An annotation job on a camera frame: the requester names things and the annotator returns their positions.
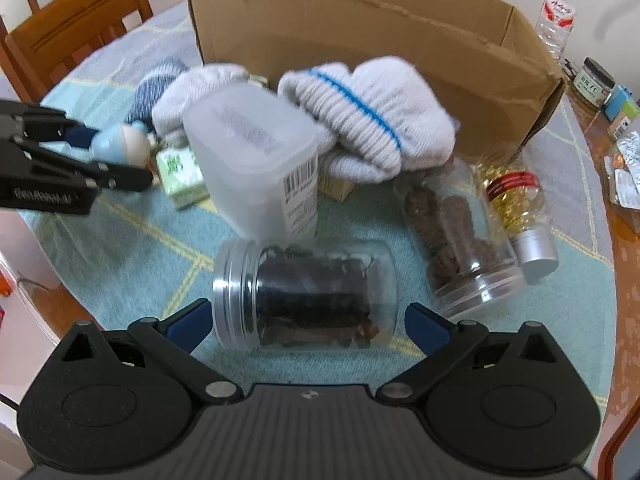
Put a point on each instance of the pile of silver blister packs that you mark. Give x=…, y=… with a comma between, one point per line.
x=627, y=175

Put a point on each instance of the white grey sock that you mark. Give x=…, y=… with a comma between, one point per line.
x=200, y=91

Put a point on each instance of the white sock with blue stripe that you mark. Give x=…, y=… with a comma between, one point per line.
x=360, y=110

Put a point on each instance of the small tan box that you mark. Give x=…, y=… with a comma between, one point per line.
x=336, y=188

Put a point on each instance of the clear jar of brown pieces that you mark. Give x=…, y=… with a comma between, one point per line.
x=450, y=240

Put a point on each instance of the blue knit cloth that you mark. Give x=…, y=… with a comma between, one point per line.
x=155, y=85

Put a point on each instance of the small blue box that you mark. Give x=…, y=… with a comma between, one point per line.
x=622, y=110

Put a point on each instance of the teal and grey checked mat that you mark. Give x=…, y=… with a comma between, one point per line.
x=150, y=260

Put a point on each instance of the frosted plastic container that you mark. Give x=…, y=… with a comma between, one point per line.
x=240, y=160

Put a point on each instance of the clear water bottle red label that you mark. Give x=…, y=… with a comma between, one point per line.
x=556, y=15

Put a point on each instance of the clear jar of dark pieces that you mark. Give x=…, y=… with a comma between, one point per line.
x=310, y=295

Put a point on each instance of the brown cardboard box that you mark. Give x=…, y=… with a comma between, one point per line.
x=350, y=30

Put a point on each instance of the gold capsule bottle silver cap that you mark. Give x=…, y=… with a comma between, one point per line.
x=515, y=200

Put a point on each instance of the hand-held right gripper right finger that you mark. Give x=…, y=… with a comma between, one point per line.
x=425, y=327

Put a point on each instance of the green tissue pack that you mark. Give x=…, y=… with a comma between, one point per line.
x=180, y=176

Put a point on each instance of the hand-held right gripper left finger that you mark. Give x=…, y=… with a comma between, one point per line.
x=191, y=326

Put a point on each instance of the glass jar with black lid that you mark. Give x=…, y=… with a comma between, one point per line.
x=592, y=85

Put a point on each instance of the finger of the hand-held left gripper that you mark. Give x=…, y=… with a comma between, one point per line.
x=80, y=135
x=125, y=177

